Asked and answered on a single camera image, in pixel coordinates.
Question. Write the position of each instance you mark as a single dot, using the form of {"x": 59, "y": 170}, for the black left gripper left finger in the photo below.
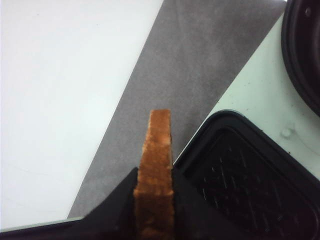
{"x": 113, "y": 219}

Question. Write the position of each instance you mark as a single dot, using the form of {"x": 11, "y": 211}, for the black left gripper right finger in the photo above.
{"x": 195, "y": 219}

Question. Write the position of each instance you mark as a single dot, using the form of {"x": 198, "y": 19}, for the toast slice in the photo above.
{"x": 154, "y": 195}

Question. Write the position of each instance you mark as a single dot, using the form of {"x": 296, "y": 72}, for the mint green breakfast maker base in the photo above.
{"x": 64, "y": 65}

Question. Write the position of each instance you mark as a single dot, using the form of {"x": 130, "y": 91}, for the grey table cloth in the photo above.
{"x": 193, "y": 52}

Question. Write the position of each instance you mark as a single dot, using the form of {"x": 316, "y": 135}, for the small black frying pan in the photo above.
{"x": 300, "y": 46}

